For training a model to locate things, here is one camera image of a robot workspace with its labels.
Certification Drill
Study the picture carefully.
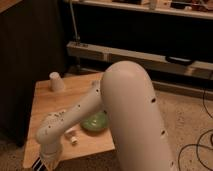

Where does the metal stand pole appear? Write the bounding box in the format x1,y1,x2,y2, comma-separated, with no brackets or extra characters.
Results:
69,0,87,47

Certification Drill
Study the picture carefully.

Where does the white paper cup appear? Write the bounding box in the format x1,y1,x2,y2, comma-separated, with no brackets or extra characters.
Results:
49,72,65,92

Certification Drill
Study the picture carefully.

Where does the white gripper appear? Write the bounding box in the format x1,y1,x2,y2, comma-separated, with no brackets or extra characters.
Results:
39,143,62,171

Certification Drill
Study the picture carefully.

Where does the white tube with cap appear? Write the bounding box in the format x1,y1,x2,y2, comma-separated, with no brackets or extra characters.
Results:
64,128,77,145

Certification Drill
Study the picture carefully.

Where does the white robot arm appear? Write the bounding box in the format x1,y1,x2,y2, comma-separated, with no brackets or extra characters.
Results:
36,61,177,171

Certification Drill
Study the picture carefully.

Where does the long white shelf beam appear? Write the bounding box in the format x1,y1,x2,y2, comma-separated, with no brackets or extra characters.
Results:
67,41,213,79

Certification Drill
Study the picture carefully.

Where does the black handle on beam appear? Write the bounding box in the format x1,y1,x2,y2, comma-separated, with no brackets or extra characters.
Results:
165,56,195,66

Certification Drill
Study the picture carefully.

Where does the black cable on floor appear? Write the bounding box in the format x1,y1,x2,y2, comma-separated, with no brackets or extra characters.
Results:
177,71,213,171

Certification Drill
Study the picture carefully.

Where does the upper wooden shelf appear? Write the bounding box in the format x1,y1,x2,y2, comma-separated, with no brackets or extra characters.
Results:
63,0,213,20

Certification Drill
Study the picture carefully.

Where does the green bowl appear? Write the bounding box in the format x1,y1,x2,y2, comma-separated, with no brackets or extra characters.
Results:
80,111,108,132

